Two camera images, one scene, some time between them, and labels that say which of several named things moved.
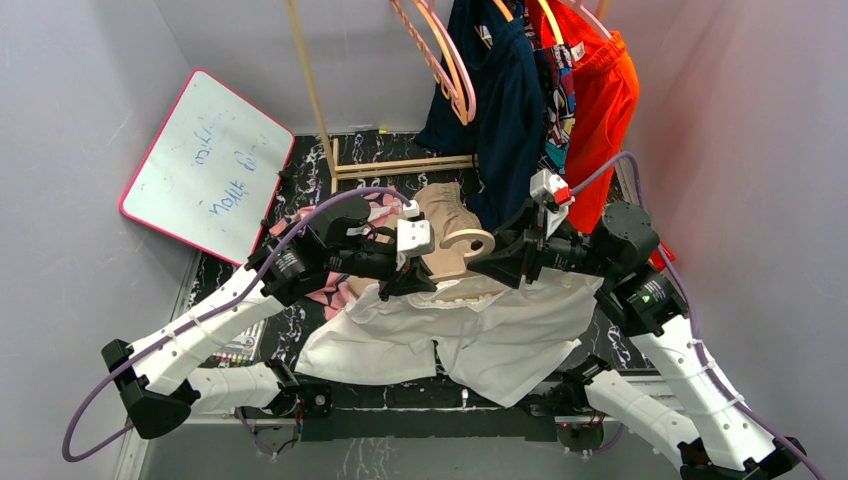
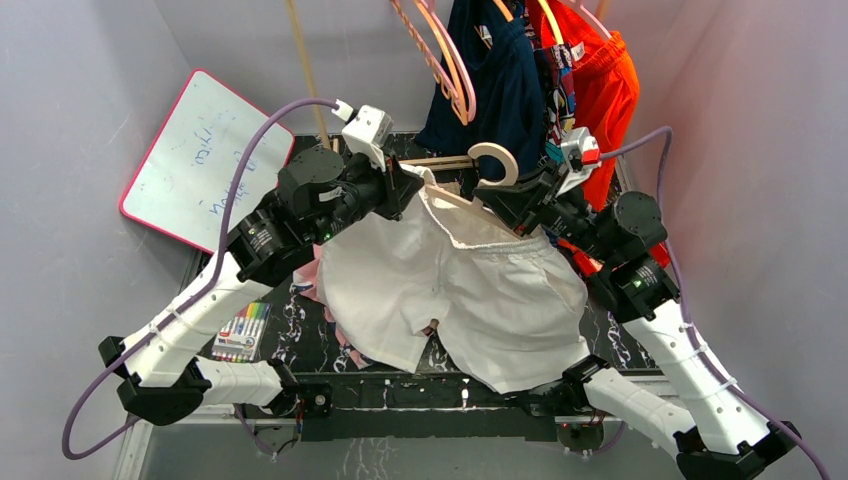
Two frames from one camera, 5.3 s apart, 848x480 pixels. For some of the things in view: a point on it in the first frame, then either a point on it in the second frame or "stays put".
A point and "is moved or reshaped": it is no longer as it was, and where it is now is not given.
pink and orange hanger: [462, 98] stays put
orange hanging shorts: [607, 94] stays put
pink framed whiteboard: [211, 172] stays put
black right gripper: [518, 251] to [520, 202]
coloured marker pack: [242, 351] stays put
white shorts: [497, 339] is moved or reshaped
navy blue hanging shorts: [506, 132] stays put
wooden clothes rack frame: [353, 171] stays put
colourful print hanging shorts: [558, 87] stays put
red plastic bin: [657, 258] stays put
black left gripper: [413, 277] to [401, 184]
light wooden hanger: [457, 246] to [476, 204]
